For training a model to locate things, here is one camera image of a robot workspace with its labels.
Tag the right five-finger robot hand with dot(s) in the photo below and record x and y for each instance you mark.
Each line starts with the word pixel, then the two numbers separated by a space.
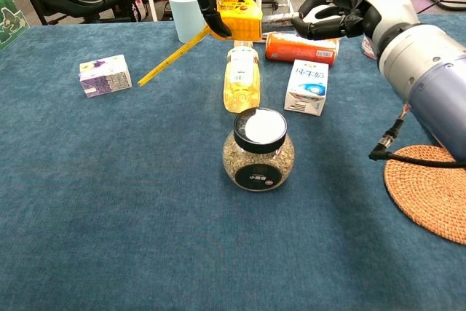
pixel 378 1

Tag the yellow tape measure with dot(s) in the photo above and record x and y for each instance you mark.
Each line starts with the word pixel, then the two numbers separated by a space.
pixel 242 17

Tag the light blue cup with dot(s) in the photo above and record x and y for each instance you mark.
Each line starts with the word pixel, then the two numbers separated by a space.
pixel 183 16

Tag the packaged small cake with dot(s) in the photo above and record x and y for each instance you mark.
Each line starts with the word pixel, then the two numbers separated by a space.
pixel 278 21

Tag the clear bottle yellow liquid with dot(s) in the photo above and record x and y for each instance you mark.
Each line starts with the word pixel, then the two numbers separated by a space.
pixel 242 81

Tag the orange red drink can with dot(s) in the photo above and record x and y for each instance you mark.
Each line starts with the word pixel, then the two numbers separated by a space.
pixel 298 50

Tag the white blue milk carton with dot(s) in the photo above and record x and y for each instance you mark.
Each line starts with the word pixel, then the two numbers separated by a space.
pixel 307 87

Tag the purple white small carton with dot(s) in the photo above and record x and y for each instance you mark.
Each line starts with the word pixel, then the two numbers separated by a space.
pixel 105 76

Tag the seed jar black lid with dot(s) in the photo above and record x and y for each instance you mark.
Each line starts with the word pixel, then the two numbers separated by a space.
pixel 258 154

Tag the green tea bag box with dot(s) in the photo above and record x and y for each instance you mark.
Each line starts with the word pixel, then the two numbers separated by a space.
pixel 11 23

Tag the round woven coaster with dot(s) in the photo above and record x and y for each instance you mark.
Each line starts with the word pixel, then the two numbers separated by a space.
pixel 429 198

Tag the blue table cloth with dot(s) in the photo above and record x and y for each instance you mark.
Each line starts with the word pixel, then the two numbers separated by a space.
pixel 145 216

